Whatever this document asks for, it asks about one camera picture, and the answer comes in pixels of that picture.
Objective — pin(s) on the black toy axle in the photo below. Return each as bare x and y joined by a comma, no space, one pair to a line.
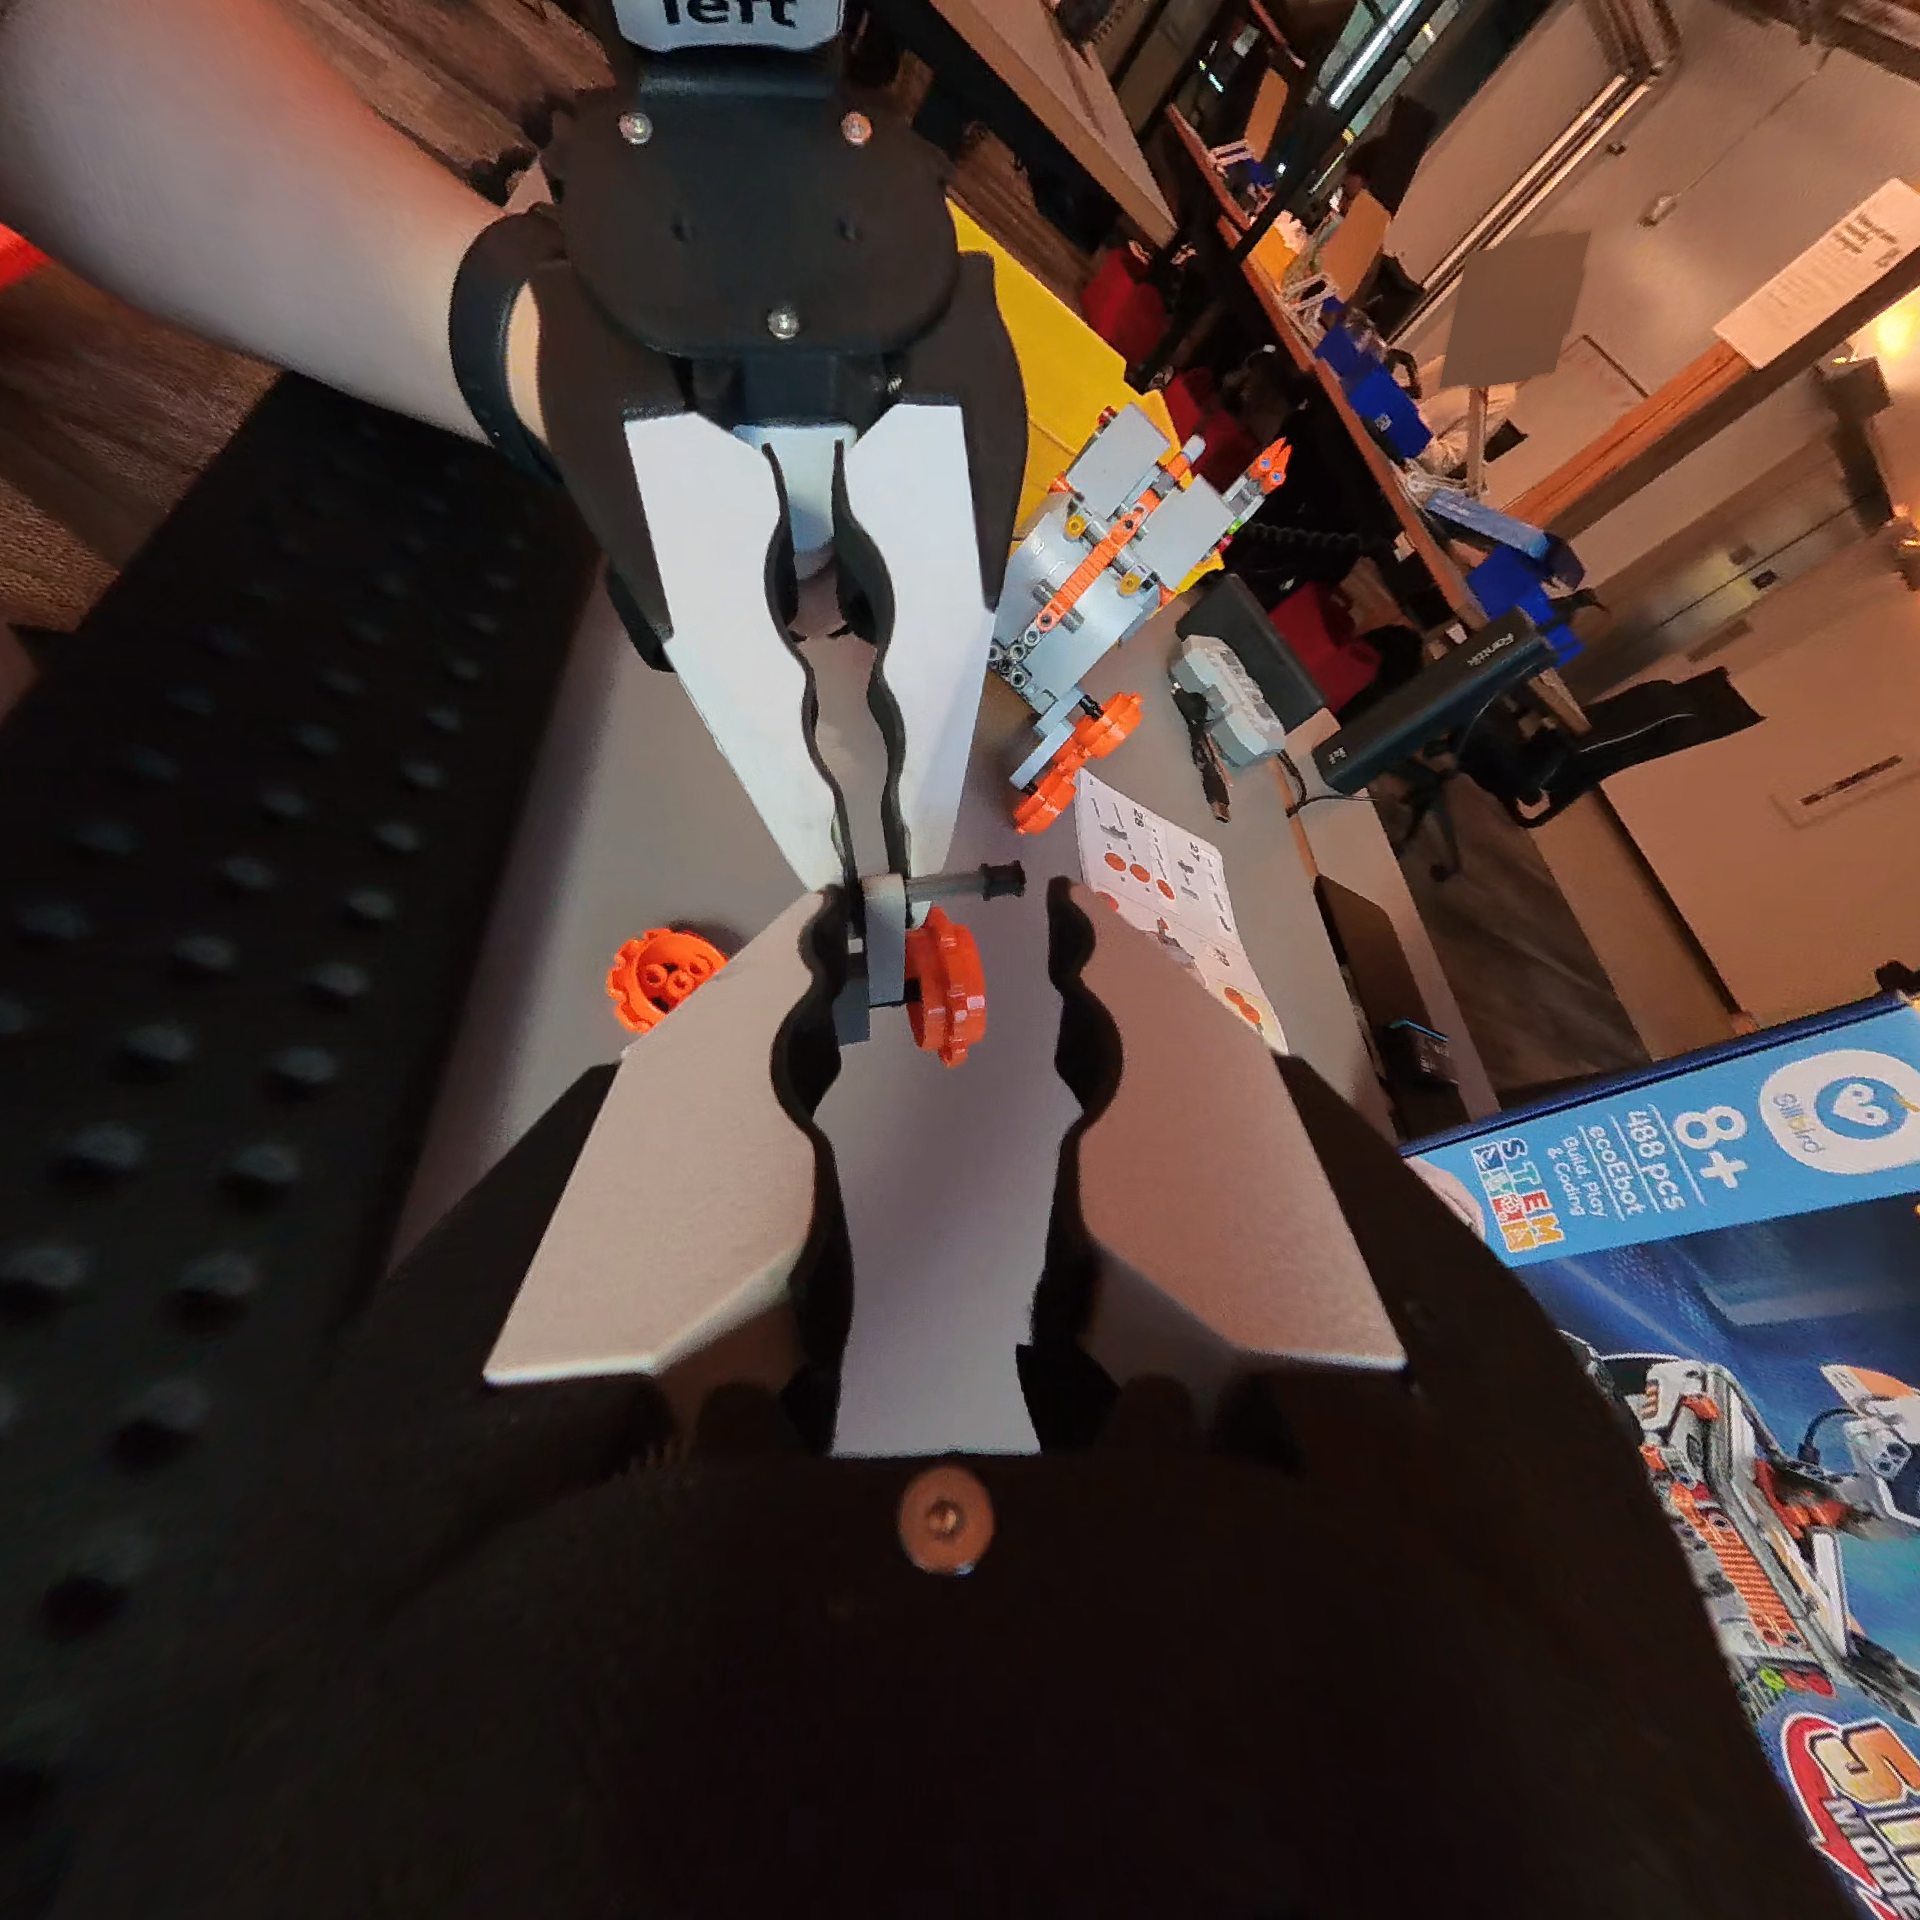
975,881

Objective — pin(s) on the person's left forearm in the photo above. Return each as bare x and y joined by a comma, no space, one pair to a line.
227,195

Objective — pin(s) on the yellow plastic bin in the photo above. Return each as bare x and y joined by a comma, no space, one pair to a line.
1067,375

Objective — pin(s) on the orange toy wheel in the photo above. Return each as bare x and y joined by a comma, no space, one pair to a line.
661,978
941,989

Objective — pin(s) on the long wooden table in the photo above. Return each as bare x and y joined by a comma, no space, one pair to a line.
1350,452

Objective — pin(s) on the black wristband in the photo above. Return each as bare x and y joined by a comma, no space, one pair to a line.
484,343

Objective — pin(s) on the blue storage bin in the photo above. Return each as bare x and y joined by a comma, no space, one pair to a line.
1530,580
1372,383

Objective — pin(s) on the small black box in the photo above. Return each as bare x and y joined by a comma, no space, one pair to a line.
1418,1050

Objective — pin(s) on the white paper sign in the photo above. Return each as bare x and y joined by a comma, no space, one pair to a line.
1824,270

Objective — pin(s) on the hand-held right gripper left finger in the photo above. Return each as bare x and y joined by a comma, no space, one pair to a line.
674,1199

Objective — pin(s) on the open instruction booklet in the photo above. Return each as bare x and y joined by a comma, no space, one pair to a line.
1154,869

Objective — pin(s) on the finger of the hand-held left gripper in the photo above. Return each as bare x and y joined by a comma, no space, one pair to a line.
945,597
721,631

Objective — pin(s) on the black monitor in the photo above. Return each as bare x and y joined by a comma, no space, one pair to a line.
1424,705

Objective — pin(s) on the red storage bin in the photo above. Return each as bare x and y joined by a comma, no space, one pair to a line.
1125,301
1327,631

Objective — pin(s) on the black perforated panel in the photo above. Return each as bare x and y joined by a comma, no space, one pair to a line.
227,841

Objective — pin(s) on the grey orange toy robot model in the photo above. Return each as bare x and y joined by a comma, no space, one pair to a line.
1103,597

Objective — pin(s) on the grey toy control box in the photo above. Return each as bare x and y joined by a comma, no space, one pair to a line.
1228,705

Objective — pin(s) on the blue toy kit box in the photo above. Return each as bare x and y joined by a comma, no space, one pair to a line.
1651,1169

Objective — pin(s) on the black flat case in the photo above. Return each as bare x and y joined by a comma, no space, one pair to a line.
1263,636

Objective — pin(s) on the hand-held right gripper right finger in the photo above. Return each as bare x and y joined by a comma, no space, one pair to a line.
1217,1199

